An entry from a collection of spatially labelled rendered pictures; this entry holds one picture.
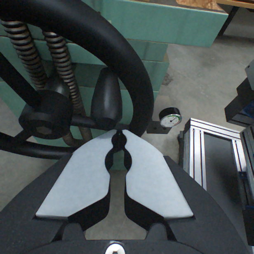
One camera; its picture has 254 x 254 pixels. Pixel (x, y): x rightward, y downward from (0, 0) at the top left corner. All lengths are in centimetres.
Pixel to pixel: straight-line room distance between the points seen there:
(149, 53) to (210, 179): 79
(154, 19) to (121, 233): 94
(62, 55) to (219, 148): 103
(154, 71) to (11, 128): 117
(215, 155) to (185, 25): 85
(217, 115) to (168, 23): 138
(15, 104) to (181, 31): 47
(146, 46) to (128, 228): 89
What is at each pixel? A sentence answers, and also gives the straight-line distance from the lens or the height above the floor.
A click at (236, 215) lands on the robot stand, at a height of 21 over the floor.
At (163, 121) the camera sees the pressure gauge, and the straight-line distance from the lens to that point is 43.
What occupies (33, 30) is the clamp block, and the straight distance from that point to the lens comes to 25.
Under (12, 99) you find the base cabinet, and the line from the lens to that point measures 53.
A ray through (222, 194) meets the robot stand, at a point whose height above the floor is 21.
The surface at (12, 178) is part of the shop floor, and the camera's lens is 116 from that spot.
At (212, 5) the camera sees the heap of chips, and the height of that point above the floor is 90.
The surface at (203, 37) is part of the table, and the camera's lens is 37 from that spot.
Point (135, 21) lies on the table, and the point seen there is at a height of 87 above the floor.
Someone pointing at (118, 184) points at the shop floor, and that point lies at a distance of 100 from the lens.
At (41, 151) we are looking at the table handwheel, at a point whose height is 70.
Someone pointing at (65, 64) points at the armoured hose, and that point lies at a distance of 24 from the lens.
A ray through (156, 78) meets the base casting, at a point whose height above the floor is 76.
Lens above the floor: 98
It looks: 55 degrees down
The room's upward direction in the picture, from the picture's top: 12 degrees clockwise
